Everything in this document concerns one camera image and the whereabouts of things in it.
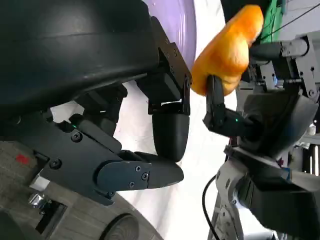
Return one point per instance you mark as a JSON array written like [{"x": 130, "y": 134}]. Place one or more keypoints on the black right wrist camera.
[{"x": 275, "y": 200}]

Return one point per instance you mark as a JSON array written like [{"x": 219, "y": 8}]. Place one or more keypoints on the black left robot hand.
[{"x": 75, "y": 50}]

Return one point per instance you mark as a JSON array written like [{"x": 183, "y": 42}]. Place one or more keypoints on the lilac plate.
[{"x": 175, "y": 20}]

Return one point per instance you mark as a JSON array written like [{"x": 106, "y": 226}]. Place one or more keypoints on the orange and white bread roll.
[{"x": 225, "y": 55}]

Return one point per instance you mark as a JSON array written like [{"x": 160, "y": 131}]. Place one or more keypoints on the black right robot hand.
[{"x": 280, "y": 120}]

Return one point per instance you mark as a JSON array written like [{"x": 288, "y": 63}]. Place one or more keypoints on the green cloth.
[{"x": 272, "y": 17}]

